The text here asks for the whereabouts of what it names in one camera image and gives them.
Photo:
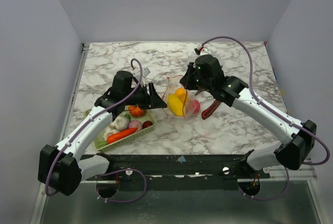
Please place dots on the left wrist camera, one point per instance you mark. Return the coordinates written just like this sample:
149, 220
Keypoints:
146, 72

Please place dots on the clear zip top bag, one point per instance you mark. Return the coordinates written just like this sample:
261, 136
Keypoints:
173, 83

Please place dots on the white garlic bulb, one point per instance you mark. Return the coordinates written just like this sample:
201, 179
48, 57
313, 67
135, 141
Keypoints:
108, 132

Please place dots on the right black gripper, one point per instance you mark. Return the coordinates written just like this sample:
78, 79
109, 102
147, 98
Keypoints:
187, 79

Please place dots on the aluminium frame rail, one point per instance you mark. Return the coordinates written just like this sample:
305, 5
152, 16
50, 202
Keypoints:
67, 109

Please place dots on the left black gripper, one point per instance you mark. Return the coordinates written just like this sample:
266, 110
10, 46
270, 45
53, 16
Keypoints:
152, 100

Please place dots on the green plastic basket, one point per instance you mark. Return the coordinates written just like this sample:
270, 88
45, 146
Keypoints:
100, 144

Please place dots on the yellow bell pepper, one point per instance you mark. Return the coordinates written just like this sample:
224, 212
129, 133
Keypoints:
180, 92

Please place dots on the red black utility knife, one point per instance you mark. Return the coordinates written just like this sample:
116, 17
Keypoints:
210, 110

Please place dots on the dark red plum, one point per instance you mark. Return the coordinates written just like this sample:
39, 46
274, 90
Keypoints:
147, 124

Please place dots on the orange carrot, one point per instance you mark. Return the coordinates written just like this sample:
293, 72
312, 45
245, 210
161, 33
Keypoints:
120, 135

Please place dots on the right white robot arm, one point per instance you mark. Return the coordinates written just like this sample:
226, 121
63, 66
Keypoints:
296, 137

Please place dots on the yellow mango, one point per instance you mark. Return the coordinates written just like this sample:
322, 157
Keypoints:
175, 105

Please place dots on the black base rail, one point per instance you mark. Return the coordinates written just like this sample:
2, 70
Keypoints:
177, 172

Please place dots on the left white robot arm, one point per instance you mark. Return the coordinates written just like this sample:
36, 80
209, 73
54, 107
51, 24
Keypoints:
61, 166

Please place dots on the small orange pumpkin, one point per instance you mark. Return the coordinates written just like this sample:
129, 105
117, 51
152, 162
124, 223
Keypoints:
136, 111

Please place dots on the white mushroom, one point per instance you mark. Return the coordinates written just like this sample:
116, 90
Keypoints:
120, 123

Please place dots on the red bell pepper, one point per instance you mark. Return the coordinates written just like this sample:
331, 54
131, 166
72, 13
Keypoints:
194, 107

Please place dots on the pink purple onion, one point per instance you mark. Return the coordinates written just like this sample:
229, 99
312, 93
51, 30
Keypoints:
135, 124

